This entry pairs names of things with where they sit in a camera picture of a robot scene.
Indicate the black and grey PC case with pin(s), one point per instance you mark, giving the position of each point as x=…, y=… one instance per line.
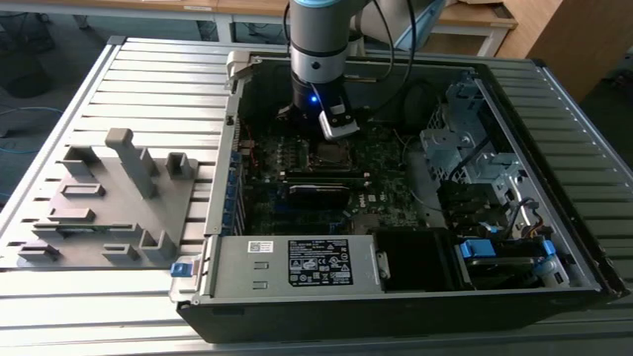
x=396, y=322

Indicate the hard disk in blue carrier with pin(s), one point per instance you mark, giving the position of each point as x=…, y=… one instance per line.
x=477, y=248

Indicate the wooden desk white legs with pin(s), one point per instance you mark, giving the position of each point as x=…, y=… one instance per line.
x=474, y=21
x=123, y=3

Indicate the silver CPU green substrate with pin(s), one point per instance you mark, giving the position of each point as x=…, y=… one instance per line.
x=332, y=153

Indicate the brown chipset heatsink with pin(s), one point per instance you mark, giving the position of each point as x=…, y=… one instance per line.
x=365, y=221

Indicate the green motherboard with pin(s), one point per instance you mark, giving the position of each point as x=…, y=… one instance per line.
x=390, y=185

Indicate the silver drive cage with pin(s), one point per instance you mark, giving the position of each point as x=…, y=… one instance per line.
x=440, y=142

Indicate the dark wrist camera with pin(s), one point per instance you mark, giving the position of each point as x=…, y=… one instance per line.
x=285, y=113

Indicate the grey parts rack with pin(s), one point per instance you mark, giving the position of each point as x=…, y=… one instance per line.
x=123, y=207

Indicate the black office chair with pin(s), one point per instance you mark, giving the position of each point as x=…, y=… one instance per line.
x=27, y=78

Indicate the blue case latch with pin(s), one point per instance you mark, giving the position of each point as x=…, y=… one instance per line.
x=180, y=270

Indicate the black expansion card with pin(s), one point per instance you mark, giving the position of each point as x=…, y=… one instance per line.
x=316, y=198

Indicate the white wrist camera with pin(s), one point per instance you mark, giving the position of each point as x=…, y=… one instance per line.
x=341, y=128

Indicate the green RAM stick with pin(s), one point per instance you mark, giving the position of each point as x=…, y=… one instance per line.
x=81, y=230

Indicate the grey case latch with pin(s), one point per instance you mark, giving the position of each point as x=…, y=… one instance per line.
x=237, y=63

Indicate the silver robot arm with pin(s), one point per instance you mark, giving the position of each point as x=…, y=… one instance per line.
x=316, y=37

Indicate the wooden cabinet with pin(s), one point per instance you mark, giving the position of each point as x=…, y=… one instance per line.
x=584, y=37

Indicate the grey power supply unit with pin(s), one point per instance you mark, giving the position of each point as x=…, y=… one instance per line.
x=237, y=274

